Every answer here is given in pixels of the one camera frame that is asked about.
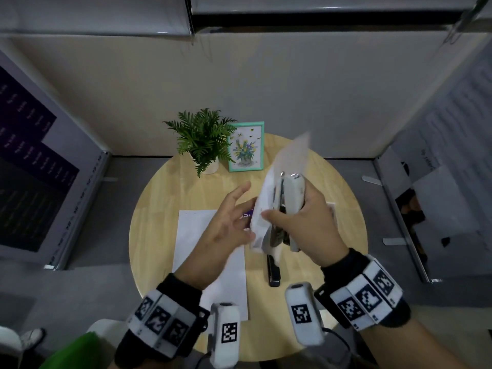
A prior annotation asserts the teal flower picture frame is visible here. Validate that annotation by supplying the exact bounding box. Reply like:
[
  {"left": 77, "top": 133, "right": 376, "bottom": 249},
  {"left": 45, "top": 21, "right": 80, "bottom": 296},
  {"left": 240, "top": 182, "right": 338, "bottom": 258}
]
[{"left": 228, "top": 121, "right": 265, "bottom": 173}]

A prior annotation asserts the white marker wristband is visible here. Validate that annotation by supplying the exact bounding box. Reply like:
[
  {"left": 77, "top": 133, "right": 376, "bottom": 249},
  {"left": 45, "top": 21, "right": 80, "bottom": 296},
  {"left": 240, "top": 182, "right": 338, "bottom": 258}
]
[
  {"left": 126, "top": 289, "right": 197, "bottom": 360},
  {"left": 330, "top": 255, "right": 404, "bottom": 332}
]

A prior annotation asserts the white shoe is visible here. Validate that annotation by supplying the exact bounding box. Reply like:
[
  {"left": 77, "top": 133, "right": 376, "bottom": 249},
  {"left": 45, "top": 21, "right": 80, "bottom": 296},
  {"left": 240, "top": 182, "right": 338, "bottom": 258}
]
[{"left": 19, "top": 328, "right": 47, "bottom": 351}]

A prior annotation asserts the green fern plant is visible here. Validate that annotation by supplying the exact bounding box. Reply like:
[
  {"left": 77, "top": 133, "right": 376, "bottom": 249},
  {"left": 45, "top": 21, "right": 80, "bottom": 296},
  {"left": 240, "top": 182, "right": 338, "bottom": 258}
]
[{"left": 163, "top": 108, "right": 238, "bottom": 179}]

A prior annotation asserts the person's left forearm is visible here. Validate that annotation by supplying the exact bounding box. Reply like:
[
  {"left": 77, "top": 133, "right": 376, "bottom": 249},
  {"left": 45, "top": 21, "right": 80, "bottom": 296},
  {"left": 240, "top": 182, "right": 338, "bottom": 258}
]
[{"left": 115, "top": 273, "right": 211, "bottom": 369}]

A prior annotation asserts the white paper sheet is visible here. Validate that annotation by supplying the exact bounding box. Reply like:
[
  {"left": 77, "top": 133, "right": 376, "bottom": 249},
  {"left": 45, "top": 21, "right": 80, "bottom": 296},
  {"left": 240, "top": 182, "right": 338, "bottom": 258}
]
[
  {"left": 250, "top": 131, "right": 311, "bottom": 253},
  {"left": 172, "top": 210, "right": 249, "bottom": 322}
]

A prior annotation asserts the white plant pot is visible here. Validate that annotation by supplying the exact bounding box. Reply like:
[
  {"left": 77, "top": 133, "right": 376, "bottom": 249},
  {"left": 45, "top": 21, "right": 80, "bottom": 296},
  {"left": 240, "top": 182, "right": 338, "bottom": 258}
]
[{"left": 191, "top": 151, "right": 220, "bottom": 176}]

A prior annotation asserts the dark purple poster board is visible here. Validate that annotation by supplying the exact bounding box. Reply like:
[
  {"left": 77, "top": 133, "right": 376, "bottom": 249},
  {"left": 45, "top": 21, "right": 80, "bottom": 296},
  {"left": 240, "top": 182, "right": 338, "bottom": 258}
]
[{"left": 0, "top": 50, "right": 112, "bottom": 270}]

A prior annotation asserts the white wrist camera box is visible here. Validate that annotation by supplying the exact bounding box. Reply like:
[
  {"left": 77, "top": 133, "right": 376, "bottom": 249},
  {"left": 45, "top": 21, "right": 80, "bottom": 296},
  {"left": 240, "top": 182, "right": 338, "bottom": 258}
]
[
  {"left": 284, "top": 282, "right": 326, "bottom": 347},
  {"left": 208, "top": 302, "right": 241, "bottom": 369}
]

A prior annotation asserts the person's right forearm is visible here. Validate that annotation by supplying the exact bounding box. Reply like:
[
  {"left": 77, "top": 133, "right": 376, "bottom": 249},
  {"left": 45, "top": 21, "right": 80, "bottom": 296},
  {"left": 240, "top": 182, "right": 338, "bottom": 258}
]
[{"left": 314, "top": 248, "right": 469, "bottom": 369}]

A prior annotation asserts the person's right hand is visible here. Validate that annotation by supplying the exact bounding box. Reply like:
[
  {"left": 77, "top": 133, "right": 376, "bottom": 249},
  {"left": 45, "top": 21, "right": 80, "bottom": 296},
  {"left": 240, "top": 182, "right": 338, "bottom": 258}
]
[{"left": 261, "top": 180, "right": 350, "bottom": 267}]

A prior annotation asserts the green garment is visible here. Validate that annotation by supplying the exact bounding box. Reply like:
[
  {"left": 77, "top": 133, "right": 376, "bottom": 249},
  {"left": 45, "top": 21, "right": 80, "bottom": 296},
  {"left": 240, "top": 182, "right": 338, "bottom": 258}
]
[{"left": 38, "top": 331, "right": 117, "bottom": 369}]

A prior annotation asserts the white stapler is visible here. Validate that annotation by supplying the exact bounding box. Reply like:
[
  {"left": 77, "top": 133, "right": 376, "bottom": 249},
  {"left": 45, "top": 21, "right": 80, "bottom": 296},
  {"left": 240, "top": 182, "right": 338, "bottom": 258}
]
[{"left": 269, "top": 172, "right": 306, "bottom": 253}]

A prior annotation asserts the white flat paper sheet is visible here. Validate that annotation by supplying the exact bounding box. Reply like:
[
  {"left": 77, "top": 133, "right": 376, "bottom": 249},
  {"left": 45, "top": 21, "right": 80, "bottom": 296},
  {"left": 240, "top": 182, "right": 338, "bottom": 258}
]
[{"left": 172, "top": 210, "right": 249, "bottom": 322}]

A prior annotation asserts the person's left hand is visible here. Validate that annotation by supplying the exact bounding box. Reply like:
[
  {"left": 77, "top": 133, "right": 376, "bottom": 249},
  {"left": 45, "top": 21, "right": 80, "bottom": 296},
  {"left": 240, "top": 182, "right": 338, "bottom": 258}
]
[{"left": 174, "top": 181, "right": 257, "bottom": 290}]

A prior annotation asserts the white printed poster board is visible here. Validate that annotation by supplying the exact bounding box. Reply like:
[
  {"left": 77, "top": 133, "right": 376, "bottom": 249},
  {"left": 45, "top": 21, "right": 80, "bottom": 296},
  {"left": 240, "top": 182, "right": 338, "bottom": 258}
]
[{"left": 373, "top": 42, "right": 492, "bottom": 284}]

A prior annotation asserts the black cable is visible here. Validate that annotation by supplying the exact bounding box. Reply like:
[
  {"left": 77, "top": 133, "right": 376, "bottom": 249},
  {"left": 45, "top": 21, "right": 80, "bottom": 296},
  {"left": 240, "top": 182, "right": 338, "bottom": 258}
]
[{"left": 322, "top": 327, "right": 353, "bottom": 353}]

